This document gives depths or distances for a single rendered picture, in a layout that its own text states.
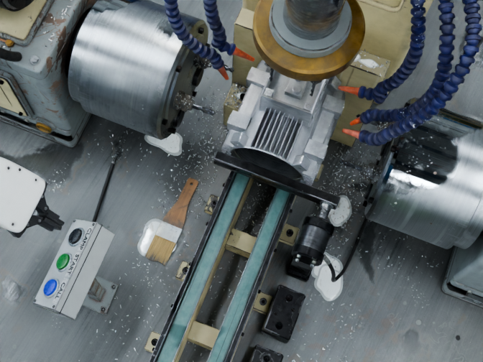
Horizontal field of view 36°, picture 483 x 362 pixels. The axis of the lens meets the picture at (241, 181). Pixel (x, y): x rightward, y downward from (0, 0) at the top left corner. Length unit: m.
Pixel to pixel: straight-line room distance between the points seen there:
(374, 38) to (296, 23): 0.41
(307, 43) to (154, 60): 0.33
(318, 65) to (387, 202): 0.32
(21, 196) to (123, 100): 0.28
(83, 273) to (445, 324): 0.77
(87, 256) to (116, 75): 0.34
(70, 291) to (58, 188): 0.41
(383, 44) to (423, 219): 0.38
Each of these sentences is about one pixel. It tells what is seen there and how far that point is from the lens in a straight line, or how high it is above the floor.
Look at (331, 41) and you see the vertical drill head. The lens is 1.17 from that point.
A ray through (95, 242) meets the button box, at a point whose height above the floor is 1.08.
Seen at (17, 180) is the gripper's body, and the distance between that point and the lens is 1.25.
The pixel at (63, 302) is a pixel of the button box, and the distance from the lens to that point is 1.32.
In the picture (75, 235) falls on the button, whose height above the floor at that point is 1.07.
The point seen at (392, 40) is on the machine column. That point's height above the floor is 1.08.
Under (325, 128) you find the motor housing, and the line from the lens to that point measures 1.42.
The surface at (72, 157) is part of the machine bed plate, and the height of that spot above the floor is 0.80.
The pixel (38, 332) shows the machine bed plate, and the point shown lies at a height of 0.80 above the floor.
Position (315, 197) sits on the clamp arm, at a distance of 1.41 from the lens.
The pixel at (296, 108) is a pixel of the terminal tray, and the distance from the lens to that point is 1.35.
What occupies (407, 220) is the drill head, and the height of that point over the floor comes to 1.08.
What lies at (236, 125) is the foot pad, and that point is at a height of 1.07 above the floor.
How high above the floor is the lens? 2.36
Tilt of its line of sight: 71 degrees down
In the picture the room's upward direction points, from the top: 5 degrees clockwise
